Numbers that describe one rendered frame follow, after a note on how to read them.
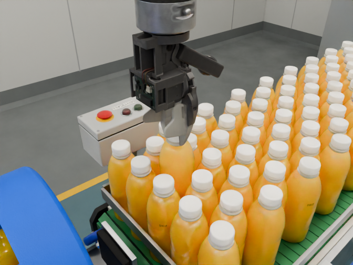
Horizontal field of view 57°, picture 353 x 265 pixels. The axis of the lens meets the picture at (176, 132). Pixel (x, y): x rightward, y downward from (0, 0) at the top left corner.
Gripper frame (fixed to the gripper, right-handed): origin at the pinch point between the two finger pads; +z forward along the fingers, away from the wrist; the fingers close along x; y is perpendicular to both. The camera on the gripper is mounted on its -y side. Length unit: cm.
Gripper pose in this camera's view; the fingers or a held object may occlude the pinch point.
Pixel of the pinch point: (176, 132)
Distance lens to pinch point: 61.6
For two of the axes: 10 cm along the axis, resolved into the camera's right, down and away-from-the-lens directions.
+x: 6.5, 4.3, -6.3
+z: 0.0, 8.3, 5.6
